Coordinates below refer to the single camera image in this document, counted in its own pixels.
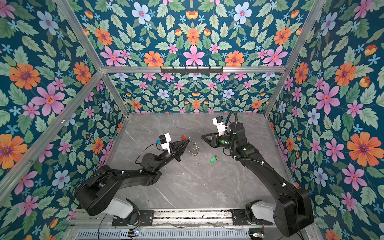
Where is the white slotted cable duct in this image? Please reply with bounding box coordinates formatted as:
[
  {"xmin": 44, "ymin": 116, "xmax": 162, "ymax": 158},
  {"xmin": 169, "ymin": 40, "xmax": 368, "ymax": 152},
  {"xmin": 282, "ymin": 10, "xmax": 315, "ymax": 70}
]
[{"xmin": 75, "ymin": 229, "xmax": 251, "ymax": 240}]

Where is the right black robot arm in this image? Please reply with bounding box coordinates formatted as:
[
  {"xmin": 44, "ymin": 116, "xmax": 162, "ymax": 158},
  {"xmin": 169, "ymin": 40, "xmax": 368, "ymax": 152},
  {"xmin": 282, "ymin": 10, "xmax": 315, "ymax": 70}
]
[{"xmin": 201, "ymin": 123, "xmax": 315, "ymax": 237}]

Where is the aluminium front rail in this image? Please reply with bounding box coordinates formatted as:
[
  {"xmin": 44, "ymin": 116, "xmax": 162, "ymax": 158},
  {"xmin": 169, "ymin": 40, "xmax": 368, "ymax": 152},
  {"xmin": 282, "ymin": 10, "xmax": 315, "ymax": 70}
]
[{"xmin": 69, "ymin": 208, "xmax": 277, "ymax": 229}]

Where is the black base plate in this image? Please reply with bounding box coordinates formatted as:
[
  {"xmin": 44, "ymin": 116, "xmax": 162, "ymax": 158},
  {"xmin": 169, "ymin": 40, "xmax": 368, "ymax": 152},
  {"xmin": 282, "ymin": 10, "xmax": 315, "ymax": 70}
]
[
  {"xmin": 229, "ymin": 209, "xmax": 273, "ymax": 226},
  {"xmin": 112, "ymin": 210, "xmax": 155, "ymax": 227}
]

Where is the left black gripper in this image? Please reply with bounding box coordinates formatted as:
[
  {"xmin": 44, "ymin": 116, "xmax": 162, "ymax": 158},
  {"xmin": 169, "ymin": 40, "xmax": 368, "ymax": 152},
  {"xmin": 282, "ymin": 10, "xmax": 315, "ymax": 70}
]
[{"xmin": 154, "ymin": 138, "xmax": 188, "ymax": 173}]

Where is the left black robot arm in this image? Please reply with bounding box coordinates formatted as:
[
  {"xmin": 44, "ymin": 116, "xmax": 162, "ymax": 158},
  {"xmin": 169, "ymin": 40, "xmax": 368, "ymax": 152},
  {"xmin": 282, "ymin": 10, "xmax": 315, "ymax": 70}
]
[{"xmin": 74, "ymin": 139, "xmax": 190, "ymax": 226}]

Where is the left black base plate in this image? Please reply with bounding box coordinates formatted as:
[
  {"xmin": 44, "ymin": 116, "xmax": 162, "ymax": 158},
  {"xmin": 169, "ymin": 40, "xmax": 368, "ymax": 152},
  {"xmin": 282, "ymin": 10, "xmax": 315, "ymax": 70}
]
[{"xmin": 112, "ymin": 210, "xmax": 155, "ymax": 227}]

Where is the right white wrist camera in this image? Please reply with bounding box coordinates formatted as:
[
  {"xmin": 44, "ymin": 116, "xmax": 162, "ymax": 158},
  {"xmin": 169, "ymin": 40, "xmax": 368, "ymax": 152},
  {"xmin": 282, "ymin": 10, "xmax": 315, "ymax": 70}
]
[{"xmin": 212, "ymin": 116, "xmax": 226, "ymax": 136}]

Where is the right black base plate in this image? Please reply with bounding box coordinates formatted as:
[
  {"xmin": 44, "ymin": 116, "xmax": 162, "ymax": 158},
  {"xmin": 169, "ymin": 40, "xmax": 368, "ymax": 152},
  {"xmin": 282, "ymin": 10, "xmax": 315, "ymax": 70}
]
[{"xmin": 229, "ymin": 209, "xmax": 273, "ymax": 226}]

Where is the black hook rail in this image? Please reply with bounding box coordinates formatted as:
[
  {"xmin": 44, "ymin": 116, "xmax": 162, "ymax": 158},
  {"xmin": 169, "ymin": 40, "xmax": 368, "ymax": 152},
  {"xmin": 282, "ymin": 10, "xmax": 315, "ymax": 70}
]
[{"xmin": 160, "ymin": 67, "xmax": 224, "ymax": 74}]

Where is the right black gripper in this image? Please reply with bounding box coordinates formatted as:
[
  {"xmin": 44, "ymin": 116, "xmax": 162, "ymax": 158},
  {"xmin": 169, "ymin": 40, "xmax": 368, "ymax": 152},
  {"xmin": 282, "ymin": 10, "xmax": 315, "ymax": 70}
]
[{"xmin": 201, "ymin": 132, "xmax": 238, "ymax": 151}]

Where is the key with green cover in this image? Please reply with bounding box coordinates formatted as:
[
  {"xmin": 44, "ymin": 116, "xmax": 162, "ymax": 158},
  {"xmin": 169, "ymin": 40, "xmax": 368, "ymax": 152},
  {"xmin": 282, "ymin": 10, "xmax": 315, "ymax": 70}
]
[{"xmin": 210, "ymin": 156, "xmax": 217, "ymax": 164}]

